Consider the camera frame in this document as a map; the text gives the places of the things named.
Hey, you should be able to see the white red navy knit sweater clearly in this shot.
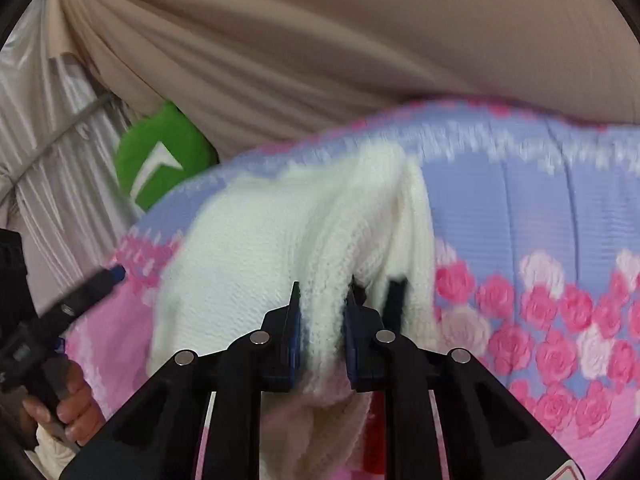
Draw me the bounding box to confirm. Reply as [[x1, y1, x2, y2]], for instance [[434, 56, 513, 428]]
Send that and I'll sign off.
[[148, 142, 439, 479]]

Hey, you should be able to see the cream sleeve forearm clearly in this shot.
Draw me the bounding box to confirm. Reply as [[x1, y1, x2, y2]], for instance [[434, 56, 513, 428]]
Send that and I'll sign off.
[[30, 426, 76, 480]]

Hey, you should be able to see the person's left hand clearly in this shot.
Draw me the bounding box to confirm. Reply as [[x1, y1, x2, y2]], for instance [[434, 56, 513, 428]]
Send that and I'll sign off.
[[22, 361, 106, 447]]

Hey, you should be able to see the silver satin curtain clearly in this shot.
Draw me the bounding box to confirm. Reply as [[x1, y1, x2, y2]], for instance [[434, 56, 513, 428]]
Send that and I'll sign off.
[[1, 0, 140, 309]]

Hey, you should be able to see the green round cushion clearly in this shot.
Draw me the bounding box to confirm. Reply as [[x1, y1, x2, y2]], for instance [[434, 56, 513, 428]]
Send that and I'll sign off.
[[114, 101, 219, 211]]

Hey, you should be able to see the pink floral bed sheet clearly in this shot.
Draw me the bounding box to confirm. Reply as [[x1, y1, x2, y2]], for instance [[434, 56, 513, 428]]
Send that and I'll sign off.
[[67, 101, 639, 479]]

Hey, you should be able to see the beige draped curtain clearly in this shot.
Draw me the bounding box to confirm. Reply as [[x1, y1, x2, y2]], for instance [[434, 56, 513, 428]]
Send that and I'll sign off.
[[48, 0, 639, 157]]

